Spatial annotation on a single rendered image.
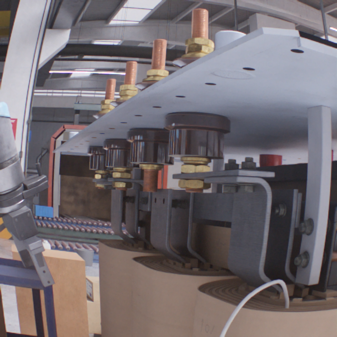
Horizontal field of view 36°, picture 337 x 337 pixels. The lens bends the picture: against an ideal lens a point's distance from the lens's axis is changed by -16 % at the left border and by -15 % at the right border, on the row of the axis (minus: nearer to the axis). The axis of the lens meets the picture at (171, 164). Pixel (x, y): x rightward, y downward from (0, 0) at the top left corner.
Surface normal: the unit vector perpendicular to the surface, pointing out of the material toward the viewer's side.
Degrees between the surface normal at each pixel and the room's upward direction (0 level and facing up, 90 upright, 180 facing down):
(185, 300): 90
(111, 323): 90
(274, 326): 90
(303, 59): 180
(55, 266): 90
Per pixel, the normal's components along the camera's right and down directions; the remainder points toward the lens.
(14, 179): 0.70, 0.02
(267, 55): -0.05, 1.00
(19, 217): 0.53, 0.10
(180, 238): -0.95, -0.07
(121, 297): -0.66, -0.07
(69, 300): 0.29, -0.04
